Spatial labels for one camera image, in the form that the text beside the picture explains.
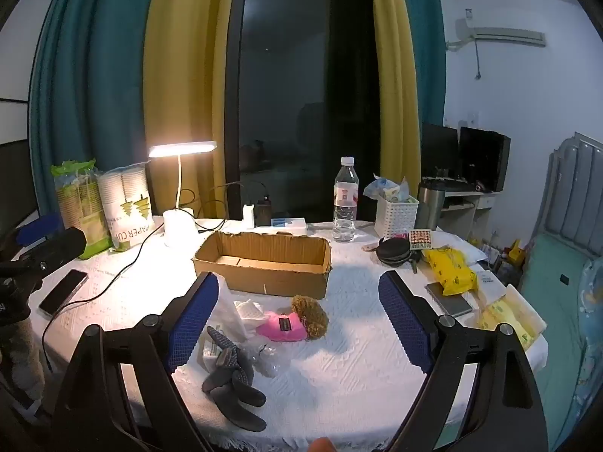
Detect white flat box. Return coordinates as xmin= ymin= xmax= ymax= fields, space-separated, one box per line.
xmin=471 ymin=264 xmax=507 ymax=304

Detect white desk lamp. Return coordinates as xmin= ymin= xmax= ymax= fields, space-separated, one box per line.
xmin=148 ymin=141 xmax=218 ymax=248

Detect pale yellow packets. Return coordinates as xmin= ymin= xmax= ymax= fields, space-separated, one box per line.
xmin=476 ymin=285 xmax=547 ymax=354

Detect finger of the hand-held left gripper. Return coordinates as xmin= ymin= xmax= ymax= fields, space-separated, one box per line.
xmin=18 ymin=213 xmax=65 ymax=244

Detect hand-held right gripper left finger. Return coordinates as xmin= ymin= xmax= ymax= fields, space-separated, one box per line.
xmin=49 ymin=270 xmax=221 ymax=452

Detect clear water bottle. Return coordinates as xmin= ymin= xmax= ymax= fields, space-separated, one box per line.
xmin=333 ymin=156 xmax=360 ymax=243

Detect black charger cable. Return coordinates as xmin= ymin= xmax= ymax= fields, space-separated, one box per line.
xmin=181 ymin=181 xmax=246 ymax=222

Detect white computer desk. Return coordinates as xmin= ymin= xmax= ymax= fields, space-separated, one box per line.
xmin=440 ymin=183 xmax=500 ymax=241

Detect green bed mattress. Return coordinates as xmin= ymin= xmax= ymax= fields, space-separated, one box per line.
xmin=518 ymin=233 xmax=599 ymax=452

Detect yellow curtain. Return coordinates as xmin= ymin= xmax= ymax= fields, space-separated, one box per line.
xmin=365 ymin=0 xmax=422 ymax=199
xmin=144 ymin=0 xmax=239 ymax=220

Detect pink and brown plush toy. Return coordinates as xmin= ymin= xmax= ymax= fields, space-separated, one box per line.
xmin=256 ymin=294 xmax=329 ymax=342

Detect blue printed blanket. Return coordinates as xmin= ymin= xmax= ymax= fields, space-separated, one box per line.
xmin=563 ymin=259 xmax=603 ymax=452

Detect white power strip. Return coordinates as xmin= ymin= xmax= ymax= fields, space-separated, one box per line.
xmin=254 ymin=218 xmax=308 ymax=237

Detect white air conditioner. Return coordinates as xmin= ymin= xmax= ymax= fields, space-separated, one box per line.
xmin=455 ymin=18 xmax=547 ymax=49

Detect black round pouch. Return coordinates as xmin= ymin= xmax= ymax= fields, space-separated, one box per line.
xmin=378 ymin=238 xmax=418 ymax=264

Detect bright yellow packet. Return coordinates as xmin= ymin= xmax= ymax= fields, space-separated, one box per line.
xmin=421 ymin=247 xmax=479 ymax=297

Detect blue plastic bag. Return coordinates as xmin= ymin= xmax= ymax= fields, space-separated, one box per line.
xmin=363 ymin=173 xmax=415 ymax=203

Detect clear plastic bag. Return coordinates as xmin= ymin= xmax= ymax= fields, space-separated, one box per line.
xmin=195 ymin=273 xmax=257 ymax=373

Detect black keyboard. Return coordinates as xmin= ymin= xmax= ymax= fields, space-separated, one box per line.
xmin=443 ymin=178 xmax=486 ymax=193

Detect smartphone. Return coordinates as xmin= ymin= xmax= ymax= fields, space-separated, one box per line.
xmin=38 ymin=269 xmax=89 ymax=316

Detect white cloth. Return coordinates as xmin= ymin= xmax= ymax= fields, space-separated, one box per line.
xmin=233 ymin=299 xmax=267 ymax=327

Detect cardboard box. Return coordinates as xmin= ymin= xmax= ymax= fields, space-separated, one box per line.
xmin=191 ymin=231 xmax=333 ymax=299

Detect black charger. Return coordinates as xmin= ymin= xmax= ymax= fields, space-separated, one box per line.
xmin=254 ymin=193 xmax=273 ymax=227

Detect dark glass sliding door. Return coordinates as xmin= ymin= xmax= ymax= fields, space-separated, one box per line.
xmin=226 ymin=0 xmax=382 ymax=222

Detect grey dotted sock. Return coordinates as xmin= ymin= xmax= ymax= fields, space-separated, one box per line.
xmin=202 ymin=372 xmax=268 ymax=432
xmin=206 ymin=326 xmax=255 ymax=389

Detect dark phone on right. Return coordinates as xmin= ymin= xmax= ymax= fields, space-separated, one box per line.
xmin=425 ymin=281 xmax=473 ymax=318

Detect black lamp cable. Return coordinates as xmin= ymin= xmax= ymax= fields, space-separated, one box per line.
xmin=42 ymin=226 xmax=165 ymax=373

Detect white plastic basket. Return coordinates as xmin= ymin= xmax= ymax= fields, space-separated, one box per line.
xmin=374 ymin=195 xmax=420 ymax=240

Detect black computer monitor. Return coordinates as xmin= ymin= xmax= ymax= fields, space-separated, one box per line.
xmin=421 ymin=122 xmax=460 ymax=177
xmin=458 ymin=126 xmax=512 ymax=193

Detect person's left forearm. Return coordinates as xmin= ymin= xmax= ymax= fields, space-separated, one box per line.
xmin=0 ymin=315 xmax=48 ymax=415

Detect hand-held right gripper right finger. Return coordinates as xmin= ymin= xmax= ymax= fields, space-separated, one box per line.
xmin=378 ymin=270 xmax=549 ymax=452

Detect green packet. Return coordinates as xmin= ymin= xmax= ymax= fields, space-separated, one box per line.
xmin=51 ymin=157 xmax=114 ymax=261

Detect crumpled clear plastic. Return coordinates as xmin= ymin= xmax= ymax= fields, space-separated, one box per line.
xmin=245 ymin=341 xmax=282 ymax=377

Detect grey padded headboard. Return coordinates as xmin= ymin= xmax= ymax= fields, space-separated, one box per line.
xmin=530 ymin=132 xmax=603 ymax=260

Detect pack of paper cups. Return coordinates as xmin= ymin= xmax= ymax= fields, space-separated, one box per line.
xmin=96 ymin=162 xmax=154 ymax=251

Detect steel travel mug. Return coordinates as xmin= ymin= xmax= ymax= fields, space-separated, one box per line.
xmin=415 ymin=180 xmax=446 ymax=231

